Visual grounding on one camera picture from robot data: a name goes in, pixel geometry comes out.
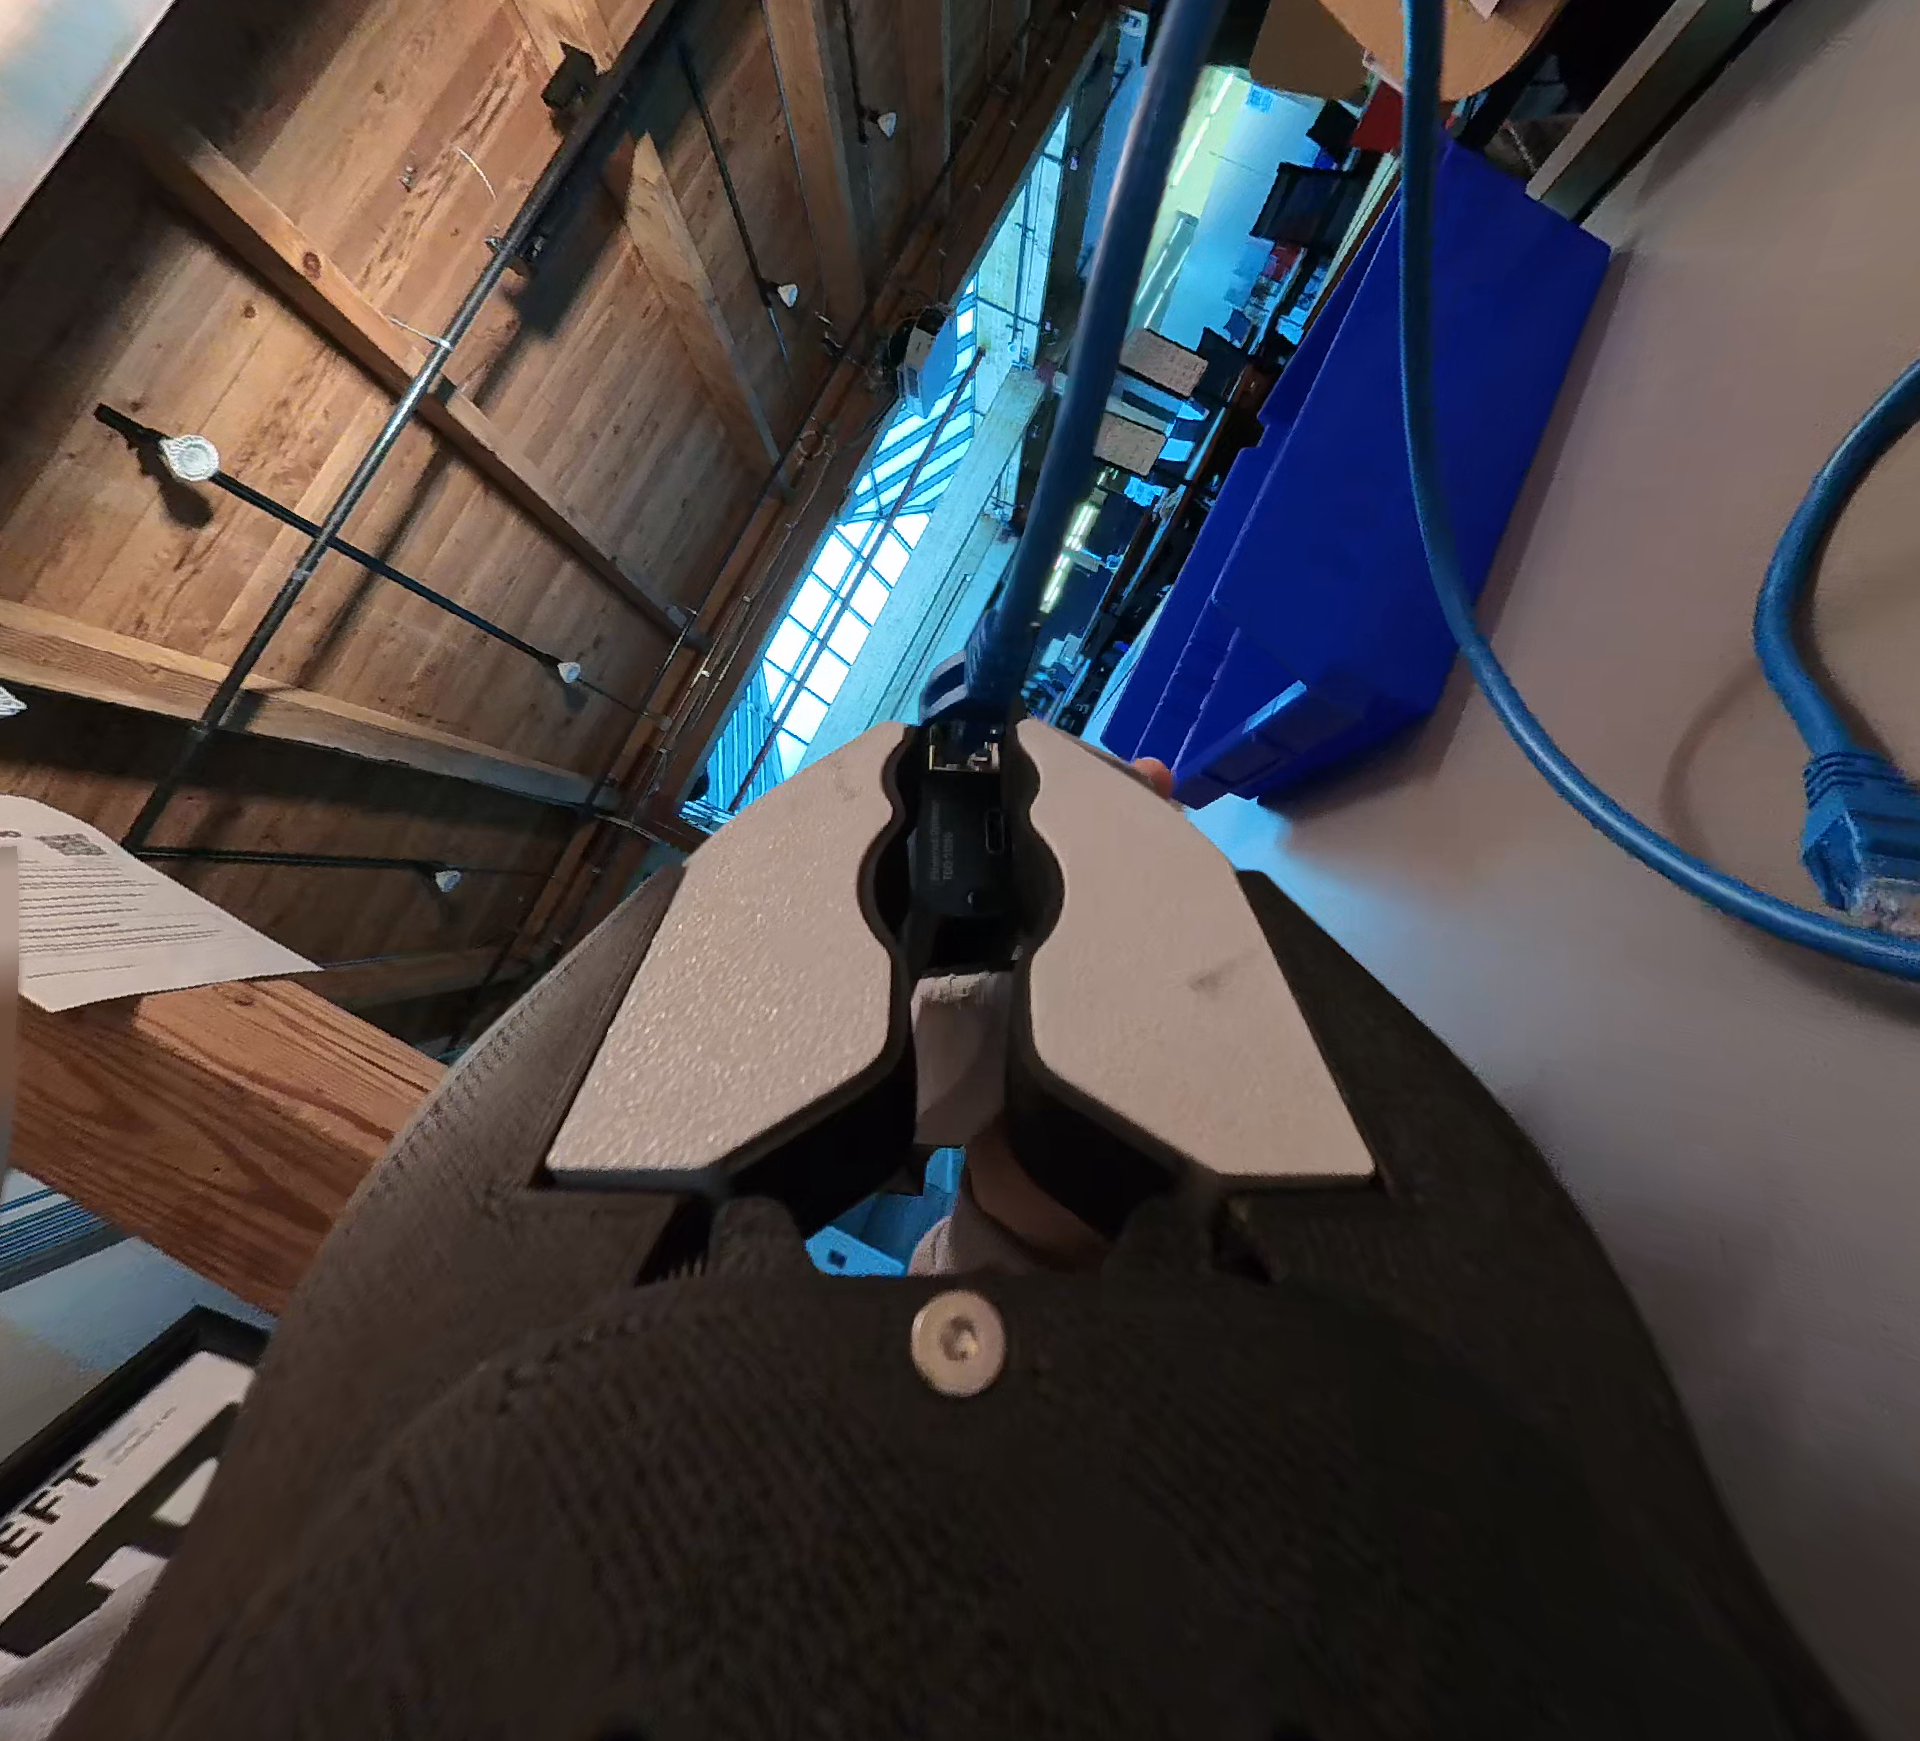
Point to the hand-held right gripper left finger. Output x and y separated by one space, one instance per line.
751 991

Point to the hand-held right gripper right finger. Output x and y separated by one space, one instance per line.
1185 1007

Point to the black network adapter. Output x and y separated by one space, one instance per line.
960 870

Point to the grey desk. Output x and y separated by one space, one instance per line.
1650 1171

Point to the person's left hand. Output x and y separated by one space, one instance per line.
1034 1201

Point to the blue storage bin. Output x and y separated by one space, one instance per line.
1305 541

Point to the white printed paper sheet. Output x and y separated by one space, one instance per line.
135 916

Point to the black framed white sign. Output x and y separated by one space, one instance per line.
151 1455

